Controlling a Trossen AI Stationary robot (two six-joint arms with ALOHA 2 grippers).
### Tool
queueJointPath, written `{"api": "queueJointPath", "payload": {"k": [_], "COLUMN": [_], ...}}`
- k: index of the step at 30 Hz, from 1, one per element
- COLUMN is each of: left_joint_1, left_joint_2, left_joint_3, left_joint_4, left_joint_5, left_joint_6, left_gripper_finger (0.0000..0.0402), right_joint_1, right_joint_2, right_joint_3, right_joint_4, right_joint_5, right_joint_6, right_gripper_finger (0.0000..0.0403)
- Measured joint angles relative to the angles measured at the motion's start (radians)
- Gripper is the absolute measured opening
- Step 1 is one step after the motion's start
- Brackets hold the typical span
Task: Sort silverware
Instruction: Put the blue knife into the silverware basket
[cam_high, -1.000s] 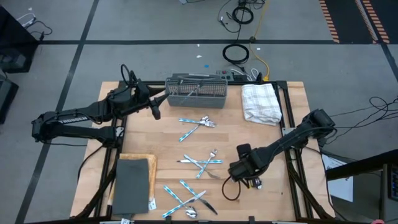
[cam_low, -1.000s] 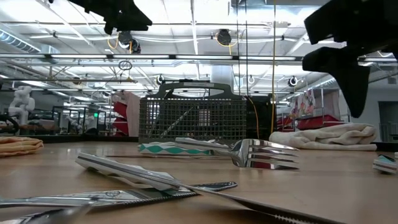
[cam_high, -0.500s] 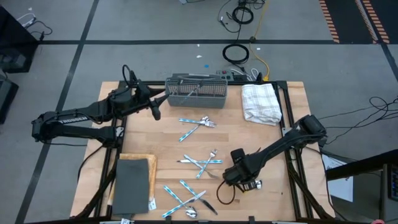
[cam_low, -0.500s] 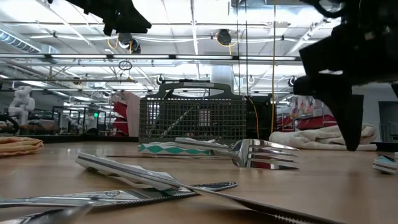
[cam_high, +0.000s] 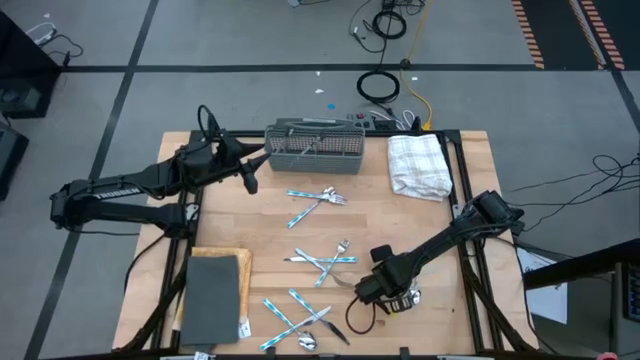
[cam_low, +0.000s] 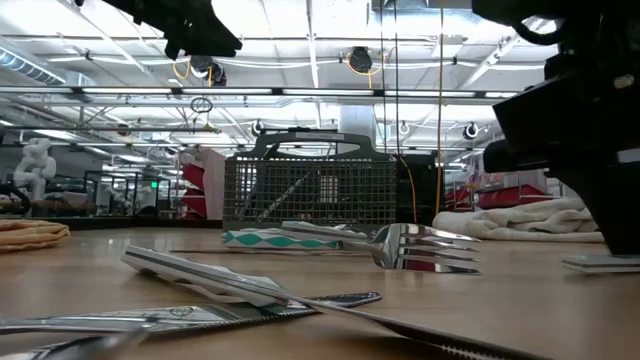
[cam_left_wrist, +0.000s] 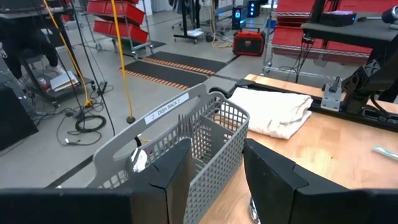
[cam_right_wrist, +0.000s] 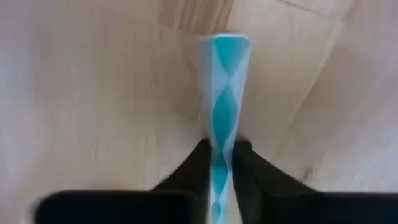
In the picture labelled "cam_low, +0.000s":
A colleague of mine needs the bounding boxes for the utensil with green diamond handle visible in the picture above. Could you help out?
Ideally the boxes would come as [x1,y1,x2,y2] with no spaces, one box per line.
[257,169,311,224]

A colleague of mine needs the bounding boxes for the black cabinet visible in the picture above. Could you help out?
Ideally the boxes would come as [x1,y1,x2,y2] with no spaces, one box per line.
[394,153,446,227]

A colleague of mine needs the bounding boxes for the folded orange cloth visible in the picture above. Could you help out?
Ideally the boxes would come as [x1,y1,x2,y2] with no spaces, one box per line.
[0,219,72,255]

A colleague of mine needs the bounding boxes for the curved yellow cable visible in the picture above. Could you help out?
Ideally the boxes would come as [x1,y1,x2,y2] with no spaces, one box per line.
[398,155,418,225]

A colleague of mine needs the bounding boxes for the table knife teal handle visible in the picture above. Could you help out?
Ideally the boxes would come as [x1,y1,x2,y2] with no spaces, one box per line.
[0,292,384,338]

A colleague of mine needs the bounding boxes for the overhead light bar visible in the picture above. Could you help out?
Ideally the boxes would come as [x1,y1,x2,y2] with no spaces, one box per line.
[0,85,519,100]

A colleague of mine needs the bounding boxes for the black hose loop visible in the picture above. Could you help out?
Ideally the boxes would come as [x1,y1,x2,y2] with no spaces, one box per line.
[0,183,31,217]

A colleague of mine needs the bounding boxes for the black metal frame station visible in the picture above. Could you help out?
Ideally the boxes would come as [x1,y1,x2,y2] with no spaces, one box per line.
[82,169,174,219]

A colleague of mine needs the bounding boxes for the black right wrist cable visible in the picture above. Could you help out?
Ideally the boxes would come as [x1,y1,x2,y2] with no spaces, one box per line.
[512,17,569,47]

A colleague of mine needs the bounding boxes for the white column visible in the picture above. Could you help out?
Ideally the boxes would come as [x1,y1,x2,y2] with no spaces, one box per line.
[339,104,377,151]

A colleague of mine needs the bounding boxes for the crumpled beige towel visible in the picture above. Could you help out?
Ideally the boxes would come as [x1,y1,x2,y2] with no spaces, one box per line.
[432,198,606,245]

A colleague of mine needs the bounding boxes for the red storage bins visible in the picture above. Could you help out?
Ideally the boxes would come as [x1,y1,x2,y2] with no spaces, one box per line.
[181,163,207,219]
[444,183,551,212]

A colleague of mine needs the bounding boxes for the table knife white handle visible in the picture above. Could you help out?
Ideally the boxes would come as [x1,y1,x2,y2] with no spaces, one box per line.
[121,243,556,360]

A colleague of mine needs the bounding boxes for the silver ventilation duct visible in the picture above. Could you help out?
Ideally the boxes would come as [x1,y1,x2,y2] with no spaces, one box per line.
[0,47,69,86]

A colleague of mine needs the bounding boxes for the black ceiling cable reel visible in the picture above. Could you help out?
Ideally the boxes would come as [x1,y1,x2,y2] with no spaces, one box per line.
[188,54,227,87]
[347,46,375,76]

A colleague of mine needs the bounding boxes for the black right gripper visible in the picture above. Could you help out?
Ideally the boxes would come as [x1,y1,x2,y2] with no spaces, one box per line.
[481,48,640,257]

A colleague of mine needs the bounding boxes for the pink board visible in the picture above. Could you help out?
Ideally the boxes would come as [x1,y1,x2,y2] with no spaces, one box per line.
[179,146,226,221]

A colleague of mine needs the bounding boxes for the fork with green diamond handle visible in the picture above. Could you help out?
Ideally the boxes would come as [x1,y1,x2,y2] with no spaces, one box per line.
[223,222,483,276]

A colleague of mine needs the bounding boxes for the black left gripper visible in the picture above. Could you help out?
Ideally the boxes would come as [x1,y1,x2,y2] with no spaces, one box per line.
[102,0,244,62]

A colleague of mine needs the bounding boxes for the grey mesh cutlery basket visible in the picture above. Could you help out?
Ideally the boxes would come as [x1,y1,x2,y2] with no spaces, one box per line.
[222,130,399,234]

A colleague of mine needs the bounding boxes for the thin black hanging cable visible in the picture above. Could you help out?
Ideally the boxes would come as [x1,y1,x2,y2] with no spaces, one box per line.
[378,0,387,154]
[393,0,402,157]

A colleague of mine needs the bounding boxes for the utensil with white striped handle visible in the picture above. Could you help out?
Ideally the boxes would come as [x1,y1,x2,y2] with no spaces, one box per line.
[561,254,640,275]

